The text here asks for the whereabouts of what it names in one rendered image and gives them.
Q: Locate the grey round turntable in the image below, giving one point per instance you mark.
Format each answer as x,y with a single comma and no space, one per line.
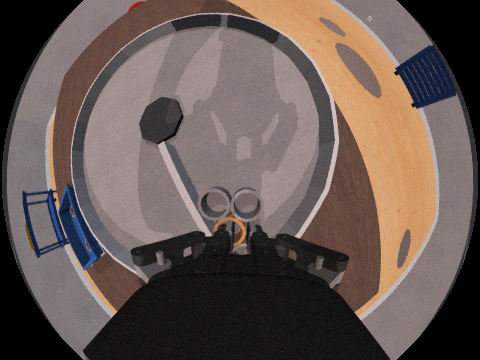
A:
240,103

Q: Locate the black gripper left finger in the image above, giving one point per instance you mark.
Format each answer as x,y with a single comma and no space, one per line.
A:
159,256

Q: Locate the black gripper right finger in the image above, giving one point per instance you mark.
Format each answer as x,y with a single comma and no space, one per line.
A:
325,263

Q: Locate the grey metal bushing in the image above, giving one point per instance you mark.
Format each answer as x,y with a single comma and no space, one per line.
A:
209,213
251,216
243,243

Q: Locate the blue crate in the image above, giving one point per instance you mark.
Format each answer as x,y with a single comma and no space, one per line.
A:
74,231

